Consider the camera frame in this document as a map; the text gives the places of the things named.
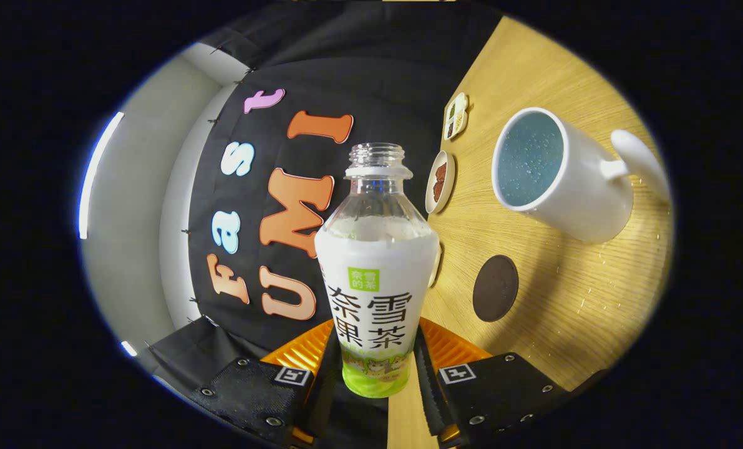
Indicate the dark brown round coaster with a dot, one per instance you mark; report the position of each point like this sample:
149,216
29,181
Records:
496,288

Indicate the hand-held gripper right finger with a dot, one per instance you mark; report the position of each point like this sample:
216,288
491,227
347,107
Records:
427,393

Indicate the white shaped snack plate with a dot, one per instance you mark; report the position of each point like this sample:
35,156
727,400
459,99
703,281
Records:
455,118

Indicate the white round snack plate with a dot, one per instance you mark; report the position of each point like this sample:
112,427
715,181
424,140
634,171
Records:
440,184

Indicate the small ceiling light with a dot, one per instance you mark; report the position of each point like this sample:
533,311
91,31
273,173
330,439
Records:
129,348

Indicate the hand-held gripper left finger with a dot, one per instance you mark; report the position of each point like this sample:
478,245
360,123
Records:
322,393

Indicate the clear juice bottle white label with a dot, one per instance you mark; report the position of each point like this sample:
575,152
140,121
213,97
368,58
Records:
377,262

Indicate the white cup blue inside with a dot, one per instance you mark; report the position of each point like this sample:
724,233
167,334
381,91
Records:
583,199

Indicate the wooden table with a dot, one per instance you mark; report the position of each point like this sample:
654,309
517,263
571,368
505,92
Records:
564,299

